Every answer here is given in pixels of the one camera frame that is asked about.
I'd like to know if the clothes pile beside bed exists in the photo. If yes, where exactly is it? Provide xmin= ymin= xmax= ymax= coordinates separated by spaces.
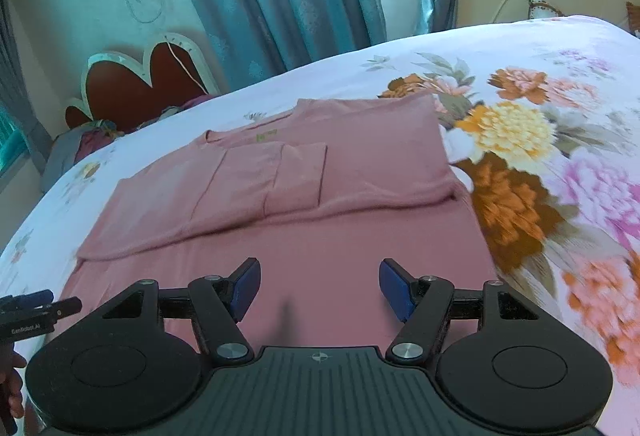
xmin=40 ymin=120 xmax=125 ymax=193

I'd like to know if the floral bed sheet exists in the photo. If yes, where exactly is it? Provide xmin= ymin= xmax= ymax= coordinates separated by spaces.
xmin=1 ymin=17 xmax=639 ymax=435

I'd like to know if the pink knit garment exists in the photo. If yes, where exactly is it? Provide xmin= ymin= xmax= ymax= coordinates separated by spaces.
xmin=64 ymin=94 xmax=495 ymax=347

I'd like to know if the person's left hand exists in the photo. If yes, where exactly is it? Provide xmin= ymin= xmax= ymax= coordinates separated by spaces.
xmin=0 ymin=343 xmax=27 ymax=419

